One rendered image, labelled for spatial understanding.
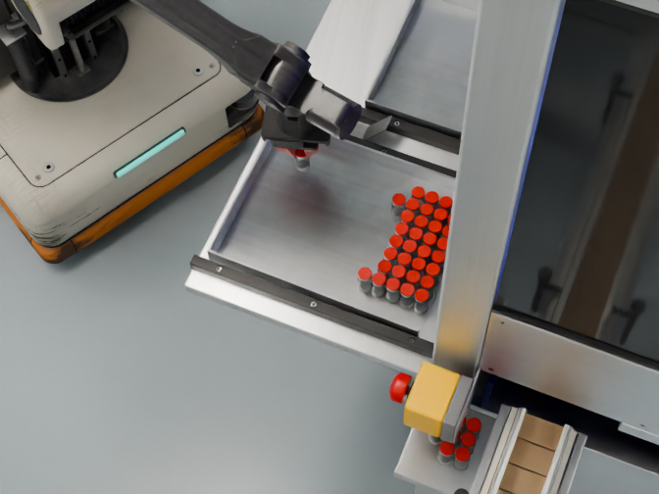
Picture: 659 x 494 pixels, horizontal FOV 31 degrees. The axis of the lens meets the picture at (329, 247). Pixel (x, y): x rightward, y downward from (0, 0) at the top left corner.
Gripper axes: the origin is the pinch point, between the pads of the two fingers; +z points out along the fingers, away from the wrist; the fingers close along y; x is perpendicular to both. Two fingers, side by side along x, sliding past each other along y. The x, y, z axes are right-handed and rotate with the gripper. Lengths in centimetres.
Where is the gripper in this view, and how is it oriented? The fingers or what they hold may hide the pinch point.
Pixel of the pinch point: (301, 151)
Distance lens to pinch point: 187.9
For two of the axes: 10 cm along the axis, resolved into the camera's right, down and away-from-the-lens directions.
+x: 1.2, -9.0, 4.2
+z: 0.4, 4.3, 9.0
